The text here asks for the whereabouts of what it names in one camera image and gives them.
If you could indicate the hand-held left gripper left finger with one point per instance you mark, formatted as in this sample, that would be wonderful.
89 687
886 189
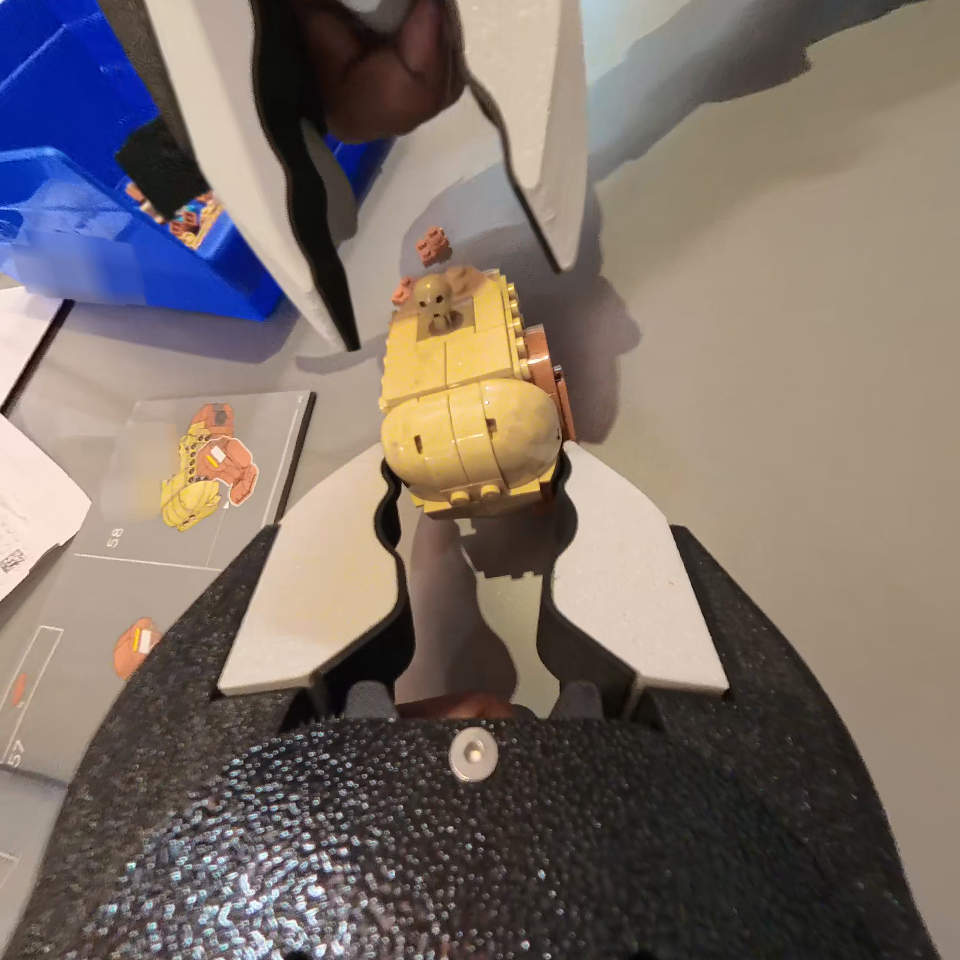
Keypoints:
315 592

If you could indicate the grey desk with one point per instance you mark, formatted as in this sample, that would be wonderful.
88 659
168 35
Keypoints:
750 375

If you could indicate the pile of loose bricks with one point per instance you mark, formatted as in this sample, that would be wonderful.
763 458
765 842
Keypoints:
191 217

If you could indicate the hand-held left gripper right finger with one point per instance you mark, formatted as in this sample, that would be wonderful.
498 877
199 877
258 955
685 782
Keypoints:
637 592

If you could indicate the paper sheet marked 2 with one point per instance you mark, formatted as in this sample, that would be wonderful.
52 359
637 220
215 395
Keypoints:
37 480

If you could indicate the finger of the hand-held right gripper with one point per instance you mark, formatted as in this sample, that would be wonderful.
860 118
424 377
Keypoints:
532 90
225 112

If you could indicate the reddish brown square brick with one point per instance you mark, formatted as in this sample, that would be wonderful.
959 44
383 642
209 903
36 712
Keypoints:
433 246

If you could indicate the blue plastic bin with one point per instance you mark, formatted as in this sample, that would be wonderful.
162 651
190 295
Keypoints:
60 225

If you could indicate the tan and brown brick model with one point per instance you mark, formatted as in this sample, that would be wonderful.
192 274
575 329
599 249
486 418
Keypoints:
465 435

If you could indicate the grey instruction booklet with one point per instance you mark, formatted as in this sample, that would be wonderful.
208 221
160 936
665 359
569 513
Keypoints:
75 585

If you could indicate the reddish brown flat plate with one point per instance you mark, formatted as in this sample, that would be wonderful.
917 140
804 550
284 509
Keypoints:
403 291

